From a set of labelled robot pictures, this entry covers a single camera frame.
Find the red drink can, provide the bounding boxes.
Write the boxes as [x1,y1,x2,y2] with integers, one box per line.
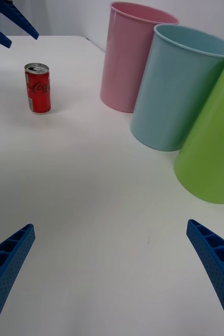
[24,62,51,115]

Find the pale blue plastic waste bin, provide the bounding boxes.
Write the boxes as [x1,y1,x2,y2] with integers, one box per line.
[130,24,224,152]

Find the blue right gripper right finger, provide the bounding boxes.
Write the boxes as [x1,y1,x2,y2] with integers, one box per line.
[186,218,224,336]

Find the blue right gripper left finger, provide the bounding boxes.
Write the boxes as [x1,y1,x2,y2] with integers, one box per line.
[0,223,36,336]

